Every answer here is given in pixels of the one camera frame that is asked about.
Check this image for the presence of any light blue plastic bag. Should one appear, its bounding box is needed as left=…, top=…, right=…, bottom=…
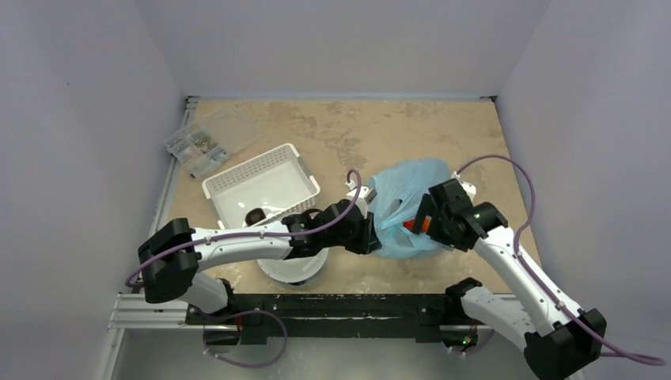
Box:
left=368, top=158, right=449, bottom=260

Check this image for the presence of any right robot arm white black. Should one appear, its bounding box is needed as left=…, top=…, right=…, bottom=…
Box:
left=411, top=179, right=607, bottom=379

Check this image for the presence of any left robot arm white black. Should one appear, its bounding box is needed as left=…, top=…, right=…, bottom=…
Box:
left=138, top=199, right=382, bottom=324

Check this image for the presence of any red orange fake fruit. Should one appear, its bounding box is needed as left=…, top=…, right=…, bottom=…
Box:
left=403, top=217, right=431, bottom=234

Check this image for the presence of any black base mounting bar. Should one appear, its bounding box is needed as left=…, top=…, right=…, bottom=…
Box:
left=185, top=294, right=479, bottom=348

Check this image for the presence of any white perforated plastic basket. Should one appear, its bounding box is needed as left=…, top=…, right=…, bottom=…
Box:
left=202, top=143, right=320, bottom=229

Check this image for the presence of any dark fruit in basket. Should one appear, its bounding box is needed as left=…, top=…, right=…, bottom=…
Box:
left=245, top=207, right=267, bottom=226

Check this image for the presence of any clear plastic screw organizer box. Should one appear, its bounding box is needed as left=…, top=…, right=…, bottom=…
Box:
left=164, top=106, right=263, bottom=179

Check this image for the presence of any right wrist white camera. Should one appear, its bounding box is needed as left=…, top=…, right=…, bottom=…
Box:
left=451, top=172, right=477, bottom=203

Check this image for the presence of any wrist white camera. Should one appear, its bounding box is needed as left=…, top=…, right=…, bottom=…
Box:
left=345, top=180, right=377, bottom=216
left=451, top=172, right=477, bottom=203

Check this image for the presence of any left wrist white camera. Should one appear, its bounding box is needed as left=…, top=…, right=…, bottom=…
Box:
left=345, top=180, right=377, bottom=216

